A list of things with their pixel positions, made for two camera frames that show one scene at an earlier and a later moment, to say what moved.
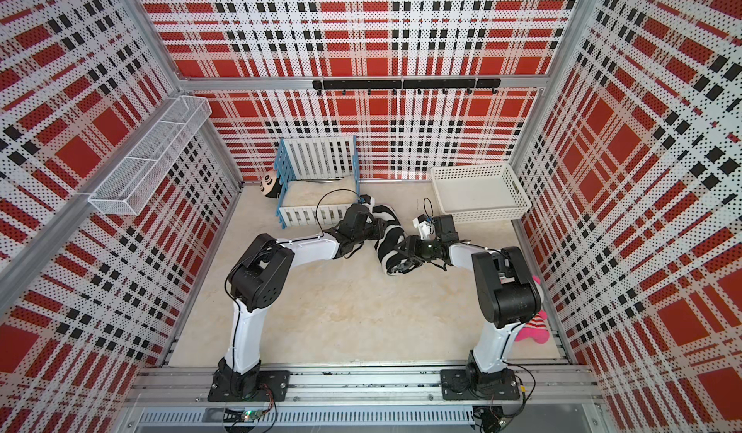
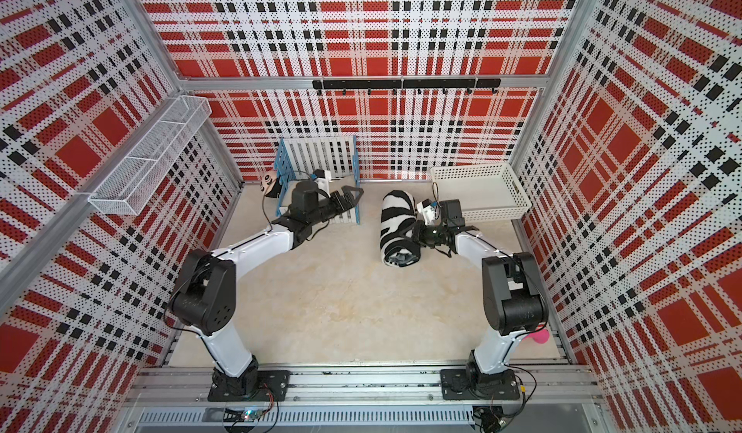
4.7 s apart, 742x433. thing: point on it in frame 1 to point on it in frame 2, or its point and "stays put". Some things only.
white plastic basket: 472,191 stays put
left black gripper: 378,229 to 351,203
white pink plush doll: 536,330 stays put
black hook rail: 409,84 stays put
